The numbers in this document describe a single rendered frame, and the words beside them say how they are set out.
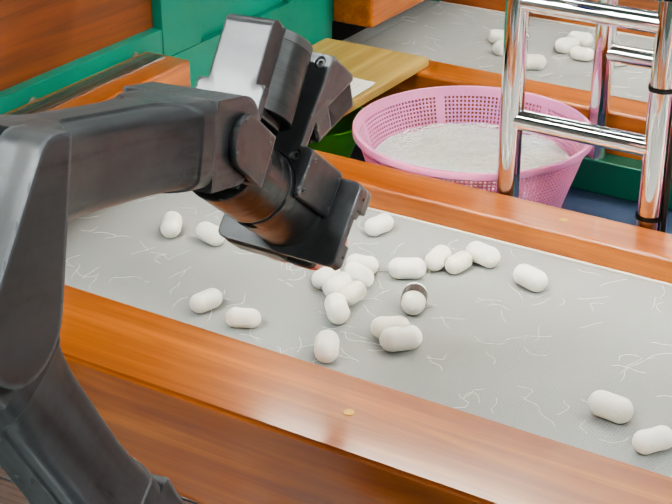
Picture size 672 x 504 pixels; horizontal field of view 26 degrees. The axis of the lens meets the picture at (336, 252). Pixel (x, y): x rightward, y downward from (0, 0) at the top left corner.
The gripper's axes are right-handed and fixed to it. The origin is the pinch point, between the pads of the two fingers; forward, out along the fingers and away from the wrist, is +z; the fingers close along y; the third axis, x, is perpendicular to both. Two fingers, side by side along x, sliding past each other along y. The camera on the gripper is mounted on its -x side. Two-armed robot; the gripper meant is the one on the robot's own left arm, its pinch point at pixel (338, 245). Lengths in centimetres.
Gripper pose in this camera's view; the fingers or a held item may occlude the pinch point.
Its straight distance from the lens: 114.3
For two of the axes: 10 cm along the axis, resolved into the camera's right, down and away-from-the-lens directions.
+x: -3.4, 9.3, -1.5
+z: 4.0, 2.9, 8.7
